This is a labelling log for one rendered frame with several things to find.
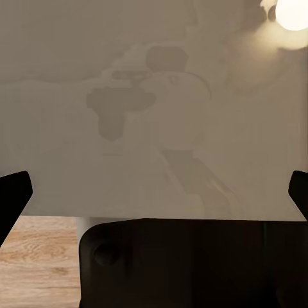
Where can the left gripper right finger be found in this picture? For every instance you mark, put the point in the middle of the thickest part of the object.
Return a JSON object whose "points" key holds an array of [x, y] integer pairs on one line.
{"points": [[298, 191]]}

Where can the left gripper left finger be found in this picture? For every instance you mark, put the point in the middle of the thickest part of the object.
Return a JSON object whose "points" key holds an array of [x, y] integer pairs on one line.
{"points": [[15, 192]]}

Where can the coffee table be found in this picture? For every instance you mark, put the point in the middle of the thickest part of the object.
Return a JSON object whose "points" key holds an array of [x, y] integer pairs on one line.
{"points": [[170, 109]]}

